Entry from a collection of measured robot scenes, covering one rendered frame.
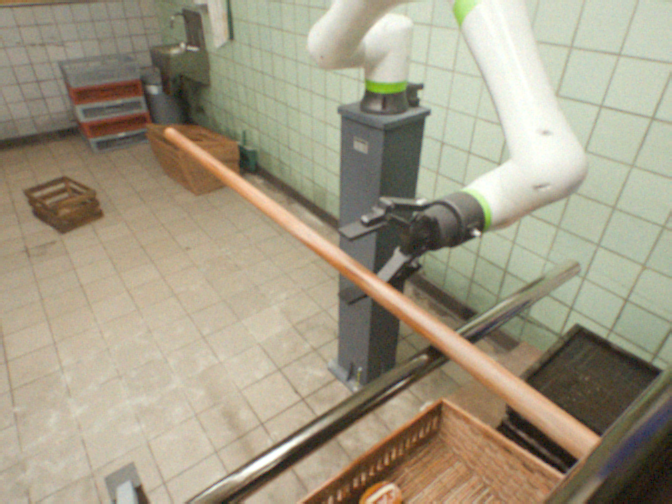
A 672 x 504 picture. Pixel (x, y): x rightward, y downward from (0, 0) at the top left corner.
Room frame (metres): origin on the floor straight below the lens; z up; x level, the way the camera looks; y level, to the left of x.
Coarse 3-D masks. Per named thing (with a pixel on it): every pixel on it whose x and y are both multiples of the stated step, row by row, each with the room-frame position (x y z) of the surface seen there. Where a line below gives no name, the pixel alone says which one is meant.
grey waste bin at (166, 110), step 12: (144, 84) 4.40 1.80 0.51; (156, 84) 4.38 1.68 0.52; (144, 96) 4.44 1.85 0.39; (156, 96) 4.38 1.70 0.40; (168, 96) 4.42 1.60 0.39; (156, 108) 4.38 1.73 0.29; (168, 108) 4.40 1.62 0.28; (180, 108) 4.52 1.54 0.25; (156, 120) 4.38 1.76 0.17; (168, 120) 4.39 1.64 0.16; (180, 120) 4.48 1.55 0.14
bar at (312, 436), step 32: (544, 288) 0.52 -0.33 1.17; (480, 320) 0.44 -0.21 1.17; (384, 384) 0.33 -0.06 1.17; (320, 416) 0.29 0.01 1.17; (352, 416) 0.29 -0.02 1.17; (288, 448) 0.25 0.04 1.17; (320, 448) 0.26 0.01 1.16; (128, 480) 0.34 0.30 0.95; (224, 480) 0.22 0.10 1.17; (256, 480) 0.22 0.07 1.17
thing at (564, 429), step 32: (256, 192) 0.77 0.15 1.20; (288, 224) 0.66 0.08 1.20; (320, 256) 0.58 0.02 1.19; (384, 288) 0.47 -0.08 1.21; (416, 320) 0.41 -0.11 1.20; (448, 352) 0.37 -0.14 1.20; (480, 352) 0.35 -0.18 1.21; (512, 384) 0.31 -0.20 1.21; (544, 416) 0.27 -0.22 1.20; (576, 448) 0.24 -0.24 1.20
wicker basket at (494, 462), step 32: (416, 416) 0.59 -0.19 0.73; (448, 416) 0.62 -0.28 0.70; (384, 448) 0.53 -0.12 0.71; (416, 448) 0.60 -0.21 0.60; (448, 448) 0.60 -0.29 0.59; (480, 448) 0.55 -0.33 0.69; (512, 448) 0.50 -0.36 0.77; (352, 480) 0.49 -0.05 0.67; (384, 480) 0.53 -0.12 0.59; (416, 480) 0.53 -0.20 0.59; (448, 480) 0.53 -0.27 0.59; (480, 480) 0.53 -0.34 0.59; (512, 480) 0.48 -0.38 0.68; (544, 480) 0.44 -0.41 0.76
